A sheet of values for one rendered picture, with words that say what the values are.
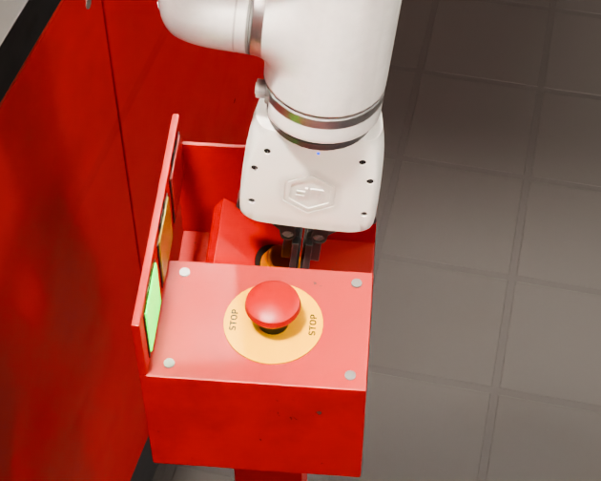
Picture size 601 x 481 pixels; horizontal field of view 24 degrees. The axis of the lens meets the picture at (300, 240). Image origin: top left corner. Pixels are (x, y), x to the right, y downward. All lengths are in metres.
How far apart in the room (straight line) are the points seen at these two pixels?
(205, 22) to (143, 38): 0.52
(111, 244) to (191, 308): 0.43
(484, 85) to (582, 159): 0.22
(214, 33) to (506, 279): 1.21
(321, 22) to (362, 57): 0.04
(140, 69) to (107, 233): 0.17
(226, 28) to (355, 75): 0.09
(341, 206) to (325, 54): 0.16
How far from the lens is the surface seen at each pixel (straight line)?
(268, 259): 1.10
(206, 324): 1.01
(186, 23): 0.89
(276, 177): 0.99
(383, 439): 1.87
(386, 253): 2.05
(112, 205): 1.41
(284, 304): 0.98
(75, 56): 1.24
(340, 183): 0.99
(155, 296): 0.98
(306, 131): 0.93
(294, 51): 0.89
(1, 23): 1.10
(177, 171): 1.05
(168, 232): 1.02
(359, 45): 0.88
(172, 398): 1.00
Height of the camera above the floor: 1.59
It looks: 50 degrees down
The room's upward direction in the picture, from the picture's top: straight up
